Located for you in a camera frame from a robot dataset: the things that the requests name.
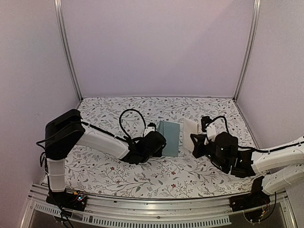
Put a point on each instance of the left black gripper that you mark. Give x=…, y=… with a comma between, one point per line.
x=159, y=154

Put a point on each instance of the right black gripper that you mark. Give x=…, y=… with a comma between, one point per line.
x=201, y=138

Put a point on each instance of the teal blue envelope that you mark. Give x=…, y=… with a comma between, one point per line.
x=171, y=132

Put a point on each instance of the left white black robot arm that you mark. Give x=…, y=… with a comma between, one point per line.
x=68, y=130

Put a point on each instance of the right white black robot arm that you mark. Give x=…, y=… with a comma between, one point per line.
x=273, y=168

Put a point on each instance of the floral patterned table mat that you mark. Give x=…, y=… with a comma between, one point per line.
x=184, y=176

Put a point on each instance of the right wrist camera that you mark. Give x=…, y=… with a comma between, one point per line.
x=205, y=120

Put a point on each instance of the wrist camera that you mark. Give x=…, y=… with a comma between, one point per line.
x=151, y=127
x=205, y=120

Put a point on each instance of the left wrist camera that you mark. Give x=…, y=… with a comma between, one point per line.
x=151, y=127

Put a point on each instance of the front aluminium rail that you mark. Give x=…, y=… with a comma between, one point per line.
x=118, y=212

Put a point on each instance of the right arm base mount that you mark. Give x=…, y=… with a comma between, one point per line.
x=248, y=201

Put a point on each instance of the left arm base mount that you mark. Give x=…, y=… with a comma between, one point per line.
x=67, y=200

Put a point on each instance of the right aluminium frame post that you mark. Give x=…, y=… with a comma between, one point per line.
x=249, y=48

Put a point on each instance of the aluminium frame post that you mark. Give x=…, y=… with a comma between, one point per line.
x=66, y=49
x=249, y=48

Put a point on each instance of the left aluminium frame post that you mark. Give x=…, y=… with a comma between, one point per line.
x=66, y=49

